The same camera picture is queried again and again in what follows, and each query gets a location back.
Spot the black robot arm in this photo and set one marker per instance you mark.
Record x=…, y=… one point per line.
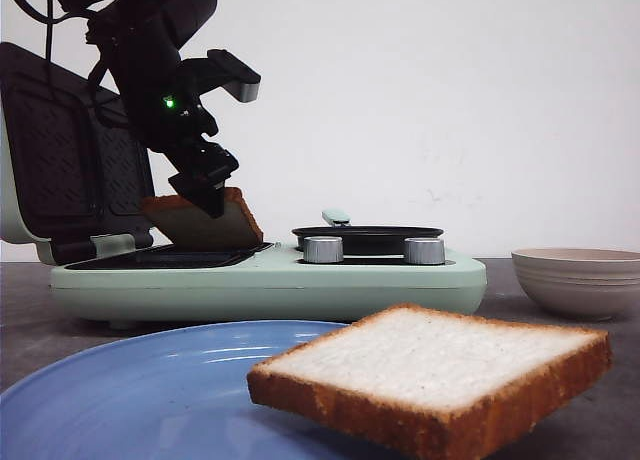
x=183, y=17

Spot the beige ribbed bowl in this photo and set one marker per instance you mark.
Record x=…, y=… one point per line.
x=578, y=283

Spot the black round frying pan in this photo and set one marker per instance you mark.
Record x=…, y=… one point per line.
x=364, y=240

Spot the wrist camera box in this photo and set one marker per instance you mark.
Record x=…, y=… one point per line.
x=220, y=68

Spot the mint green breakfast maker base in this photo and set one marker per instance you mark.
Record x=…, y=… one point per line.
x=158, y=284

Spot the silver control knob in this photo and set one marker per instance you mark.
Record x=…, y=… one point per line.
x=323, y=250
x=424, y=251

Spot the white bread slice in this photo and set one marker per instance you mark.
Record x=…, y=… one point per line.
x=431, y=384
x=189, y=227

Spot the mint green breakfast maker lid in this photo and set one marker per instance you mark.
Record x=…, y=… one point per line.
x=75, y=179

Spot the left silver control knob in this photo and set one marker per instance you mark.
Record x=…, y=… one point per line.
x=323, y=250

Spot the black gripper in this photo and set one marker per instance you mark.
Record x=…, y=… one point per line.
x=143, y=60

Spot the right silver control knob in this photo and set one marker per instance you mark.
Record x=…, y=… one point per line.
x=424, y=251

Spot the blue round plate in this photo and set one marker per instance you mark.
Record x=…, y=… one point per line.
x=179, y=394

